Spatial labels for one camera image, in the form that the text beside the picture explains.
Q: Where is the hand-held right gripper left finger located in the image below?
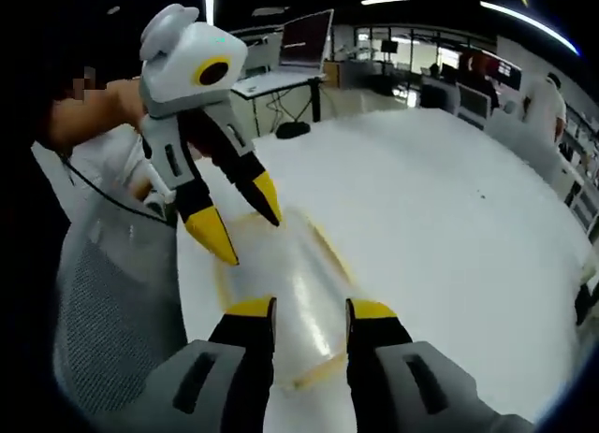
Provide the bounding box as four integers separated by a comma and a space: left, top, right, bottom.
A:
143, 296, 278, 433

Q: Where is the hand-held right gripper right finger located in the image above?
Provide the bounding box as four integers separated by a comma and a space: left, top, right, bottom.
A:
344, 297, 535, 433

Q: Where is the white laptop stand desk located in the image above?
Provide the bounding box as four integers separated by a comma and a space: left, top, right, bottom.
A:
231, 71, 328, 138

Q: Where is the silver laptop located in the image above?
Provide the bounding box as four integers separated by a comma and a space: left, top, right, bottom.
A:
232, 8, 337, 98

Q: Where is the grey mesh office chair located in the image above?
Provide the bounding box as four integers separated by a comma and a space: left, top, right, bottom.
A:
50, 196, 189, 418

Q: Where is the white desktop monitor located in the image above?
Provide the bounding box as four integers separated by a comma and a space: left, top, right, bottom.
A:
455, 80, 493, 128

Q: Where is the curved ceiling light strip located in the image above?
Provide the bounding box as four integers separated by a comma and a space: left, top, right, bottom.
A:
479, 0, 582, 58

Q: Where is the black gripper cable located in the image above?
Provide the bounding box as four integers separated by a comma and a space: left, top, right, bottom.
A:
59, 151, 180, 229

